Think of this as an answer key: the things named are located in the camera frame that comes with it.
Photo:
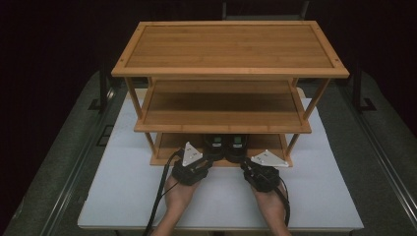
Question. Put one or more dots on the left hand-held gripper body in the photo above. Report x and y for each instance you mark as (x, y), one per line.
(190, 170)

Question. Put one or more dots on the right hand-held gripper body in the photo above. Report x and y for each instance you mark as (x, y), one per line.
(265, 177)

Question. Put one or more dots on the wooden shoe rack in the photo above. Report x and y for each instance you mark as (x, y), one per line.
(229, 46)

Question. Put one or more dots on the person's right hand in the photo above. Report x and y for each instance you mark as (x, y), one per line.
(270, 200)

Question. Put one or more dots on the person's left hand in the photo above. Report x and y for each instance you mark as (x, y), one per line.
(178, 195)

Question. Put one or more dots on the black metal stand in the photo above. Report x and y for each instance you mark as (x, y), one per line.
(359, 88)

